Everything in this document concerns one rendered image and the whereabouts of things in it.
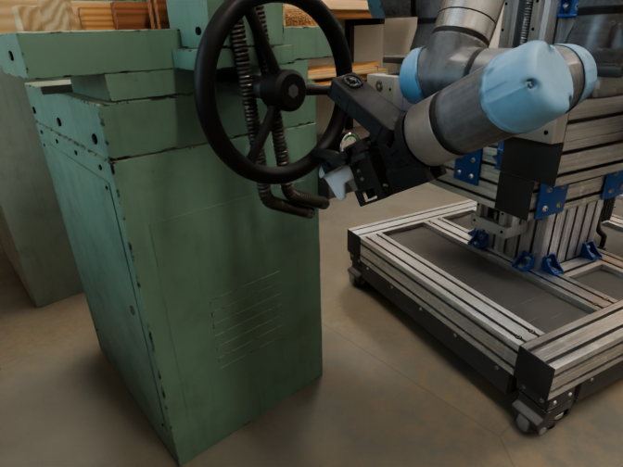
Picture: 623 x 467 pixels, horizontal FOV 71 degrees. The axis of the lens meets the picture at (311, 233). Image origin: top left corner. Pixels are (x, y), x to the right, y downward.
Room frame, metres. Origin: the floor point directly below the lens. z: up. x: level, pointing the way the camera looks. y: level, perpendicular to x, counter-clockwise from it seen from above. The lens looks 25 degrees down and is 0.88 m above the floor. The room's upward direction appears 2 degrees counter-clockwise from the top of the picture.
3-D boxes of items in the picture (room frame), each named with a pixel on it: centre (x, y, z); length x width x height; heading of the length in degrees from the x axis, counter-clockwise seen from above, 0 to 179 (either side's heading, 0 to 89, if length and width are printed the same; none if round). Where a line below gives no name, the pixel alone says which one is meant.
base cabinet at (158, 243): (1.04, 0.33, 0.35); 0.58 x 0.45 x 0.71; 40
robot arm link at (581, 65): (0.52, -0.25, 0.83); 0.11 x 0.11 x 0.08; 39
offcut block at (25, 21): (0.75, 0.42, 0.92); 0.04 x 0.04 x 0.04; 43
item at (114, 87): (0.90, 0.22, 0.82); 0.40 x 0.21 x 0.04; 130
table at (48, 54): (0.87, 0.18, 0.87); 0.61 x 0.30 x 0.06; 130
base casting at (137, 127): (1.04, 0.33, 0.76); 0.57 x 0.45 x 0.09; 40
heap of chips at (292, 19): (1.04, 0.01, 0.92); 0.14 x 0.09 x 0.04; 40
